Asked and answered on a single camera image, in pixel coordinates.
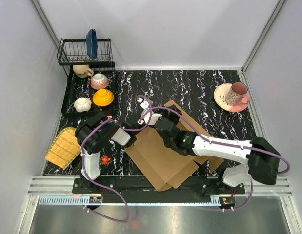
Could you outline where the brown cardboard box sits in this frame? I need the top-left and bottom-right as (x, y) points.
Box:
(125, 100), (225, 192)

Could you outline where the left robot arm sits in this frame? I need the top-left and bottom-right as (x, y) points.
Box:
(75, 112), (145, 193)

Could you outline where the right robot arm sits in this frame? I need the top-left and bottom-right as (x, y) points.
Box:
(154, 109), (281, 193)

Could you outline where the yellow ribbed bowl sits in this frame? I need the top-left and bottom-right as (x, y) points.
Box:
(93, 89), (114, 107)

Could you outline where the orange red small toy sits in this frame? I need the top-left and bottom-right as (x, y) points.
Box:
(101, 155), (111, 165)

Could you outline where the cream pink floral plate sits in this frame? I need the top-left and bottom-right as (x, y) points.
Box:
(213, 83), (249, 112)

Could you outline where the black dish rack tray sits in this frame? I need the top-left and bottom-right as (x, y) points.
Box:
(57, 38), (118, 118)

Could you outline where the pink patterned bowl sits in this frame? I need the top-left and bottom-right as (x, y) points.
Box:
(90, 73), (109, 90)

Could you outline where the white flower-shaped bowl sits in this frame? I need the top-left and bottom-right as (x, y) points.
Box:
(74, 97), (92, 113)

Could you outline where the pink patterned mug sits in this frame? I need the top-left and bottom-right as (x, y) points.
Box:
(225, 82), (249, 106)

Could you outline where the yellow bamboo mat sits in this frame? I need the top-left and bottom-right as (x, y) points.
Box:
(45, 127), (81, 170)

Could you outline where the cream ceramic mug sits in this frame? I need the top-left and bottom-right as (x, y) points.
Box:
(73, 65), (94, 78)

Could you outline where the blue plate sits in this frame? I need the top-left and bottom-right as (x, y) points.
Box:
(86, 29), (98, 59)

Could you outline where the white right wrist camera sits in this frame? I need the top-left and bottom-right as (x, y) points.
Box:
(141, 112), (162, 126)

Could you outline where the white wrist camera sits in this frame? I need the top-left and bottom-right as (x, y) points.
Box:
(141, 112), (162, 126)
(136, 97), (153, 115)

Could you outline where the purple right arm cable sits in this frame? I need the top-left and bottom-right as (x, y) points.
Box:
(138, 106), (292, 211)

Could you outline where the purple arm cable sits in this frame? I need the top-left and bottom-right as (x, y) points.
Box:
(80, 95), (156, 222)
(138, 106), (292, 211)

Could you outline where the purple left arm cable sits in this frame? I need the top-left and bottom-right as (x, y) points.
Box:
(80, 95), (156, 222)

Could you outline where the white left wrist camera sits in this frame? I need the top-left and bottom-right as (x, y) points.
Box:
(136, 97), (153, 115)

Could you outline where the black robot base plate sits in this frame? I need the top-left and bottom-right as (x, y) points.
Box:
(72, 175), (245, 206)

